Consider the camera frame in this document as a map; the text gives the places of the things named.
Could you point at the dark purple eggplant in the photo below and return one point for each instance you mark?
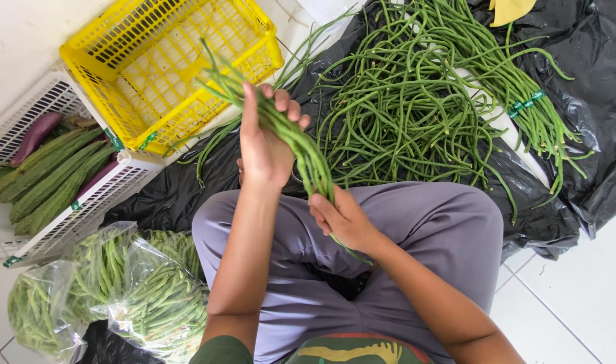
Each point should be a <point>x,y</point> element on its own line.
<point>98,177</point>

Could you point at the yellow plastic crate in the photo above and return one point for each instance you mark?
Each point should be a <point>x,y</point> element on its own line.
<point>111,55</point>

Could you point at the person's right hand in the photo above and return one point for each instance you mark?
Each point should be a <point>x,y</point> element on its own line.
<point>351,222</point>

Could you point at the person's left hand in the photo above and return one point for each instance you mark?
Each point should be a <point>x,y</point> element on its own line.
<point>262,151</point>

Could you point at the person's right fingers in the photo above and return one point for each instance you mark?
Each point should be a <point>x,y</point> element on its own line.
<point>324,215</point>

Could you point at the heap of loose long beans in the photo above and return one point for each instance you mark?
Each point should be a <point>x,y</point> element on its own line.
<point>404,111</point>

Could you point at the green tape band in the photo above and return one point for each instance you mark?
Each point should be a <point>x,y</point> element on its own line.
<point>524,104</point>

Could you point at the bunch of long beans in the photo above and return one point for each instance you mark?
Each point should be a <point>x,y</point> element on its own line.
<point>308,151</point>

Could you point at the white plastic crate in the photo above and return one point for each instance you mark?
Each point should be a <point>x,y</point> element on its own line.
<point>111,189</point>

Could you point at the clear bag of green beans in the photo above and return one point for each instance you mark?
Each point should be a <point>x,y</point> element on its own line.
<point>100,273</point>
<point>40,313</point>
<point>179,250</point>
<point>161,308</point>

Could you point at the green ridge gourd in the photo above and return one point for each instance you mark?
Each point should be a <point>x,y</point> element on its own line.
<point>30,166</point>
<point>60,157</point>
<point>68,194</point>
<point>50,184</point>

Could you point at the black plastic bag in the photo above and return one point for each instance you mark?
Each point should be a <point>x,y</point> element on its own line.
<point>105,349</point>

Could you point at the yellow plastic piece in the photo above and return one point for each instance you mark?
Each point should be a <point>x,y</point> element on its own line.
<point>510,10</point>

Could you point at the taped bundle of long beans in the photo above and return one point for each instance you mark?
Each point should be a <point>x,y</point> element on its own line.
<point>535,121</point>

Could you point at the person's grey trousers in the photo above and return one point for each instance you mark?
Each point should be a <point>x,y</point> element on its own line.
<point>429,227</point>

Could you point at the person's green printed shirt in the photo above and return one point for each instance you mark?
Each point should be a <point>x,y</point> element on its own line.
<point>358,351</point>

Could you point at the black plastic sheet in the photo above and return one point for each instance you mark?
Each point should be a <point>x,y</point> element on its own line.
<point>596,101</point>
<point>161,197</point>

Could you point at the light purple eggplant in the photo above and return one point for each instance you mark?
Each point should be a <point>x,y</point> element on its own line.
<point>35,136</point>

